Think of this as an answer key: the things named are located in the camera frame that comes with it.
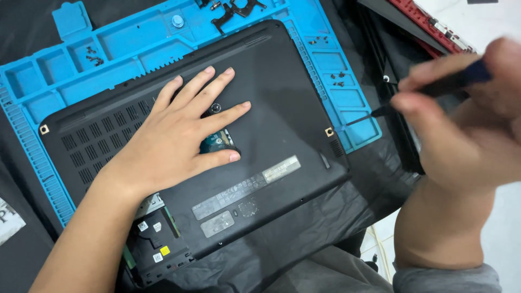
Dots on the person's left hand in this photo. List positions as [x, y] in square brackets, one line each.
[163, 138]

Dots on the person's right hand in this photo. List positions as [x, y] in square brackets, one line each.
[468, 138]

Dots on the person's right fingers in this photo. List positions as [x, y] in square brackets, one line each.
[423, 105]

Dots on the black laptop bottom cover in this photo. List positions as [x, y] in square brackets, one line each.
[276, 122]

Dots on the red laptop part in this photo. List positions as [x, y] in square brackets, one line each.
[431, 24]

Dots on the dark grey laptop panel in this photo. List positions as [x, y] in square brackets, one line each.
[403, 20]

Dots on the cluster of small black screws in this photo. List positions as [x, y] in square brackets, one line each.
[338, 79]
[94, 57]
[320, 40]

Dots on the black plastic sheet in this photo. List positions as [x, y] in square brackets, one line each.
[346, 203]

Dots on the person's grey sleeve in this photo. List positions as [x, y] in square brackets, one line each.
[447, 280]

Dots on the person's grey trousers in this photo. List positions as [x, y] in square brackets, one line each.
[325, 272]

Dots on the round blue mat plug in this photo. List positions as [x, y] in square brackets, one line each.
[178, 20]

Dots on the black laptop chassis with circuit board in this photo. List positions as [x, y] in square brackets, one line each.
[156, 244]

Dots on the blue silicone repair mat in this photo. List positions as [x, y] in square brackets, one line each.
[122, 40]

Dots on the white printed paper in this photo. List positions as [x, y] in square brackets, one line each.
[9, 222]

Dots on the black laptop display frame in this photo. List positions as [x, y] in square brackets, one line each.
[390, 61]

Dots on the black laptop hinge bracket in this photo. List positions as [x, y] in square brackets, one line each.
[248, 6]
[223, 18]

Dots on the small black metal bracket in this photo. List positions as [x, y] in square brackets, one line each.
[208, 4]

